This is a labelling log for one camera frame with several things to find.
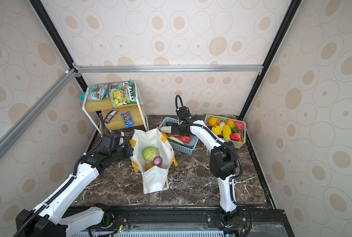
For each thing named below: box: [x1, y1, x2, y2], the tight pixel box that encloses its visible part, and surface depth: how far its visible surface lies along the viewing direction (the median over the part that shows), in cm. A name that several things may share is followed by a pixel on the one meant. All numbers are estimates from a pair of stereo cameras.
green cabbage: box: [142, 146, 158, 162], surface depth 92 cm
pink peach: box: [234, 120, 244, 131], surface depth 107 cm
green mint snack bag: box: [122, 79, 137, 106], surface depth 83 cm
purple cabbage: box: [152, 156, 163, 166], surface depth 90 cm
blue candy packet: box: [120, 111, 135, 129], surface depth 96 cm
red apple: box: [229, 132, 241, 142], surface depth 99 cm
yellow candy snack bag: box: [110, 85, 131, 109], surface depth 81 cm
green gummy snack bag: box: [79, 82, 111, 101], surface depth 84 cm
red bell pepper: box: [179, 135, 192, 144], surface depth 102 cm
